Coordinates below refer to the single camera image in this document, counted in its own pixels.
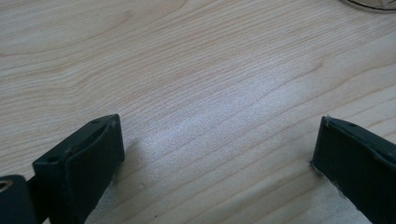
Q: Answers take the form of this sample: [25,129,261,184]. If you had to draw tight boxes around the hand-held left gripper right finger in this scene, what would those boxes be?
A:
[310,115,396,224]

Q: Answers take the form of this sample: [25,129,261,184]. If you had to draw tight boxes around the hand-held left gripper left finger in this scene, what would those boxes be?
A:
[32,113,126,224]

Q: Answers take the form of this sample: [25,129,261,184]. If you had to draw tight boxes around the clear glass mug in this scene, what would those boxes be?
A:
[337,0,396,13]

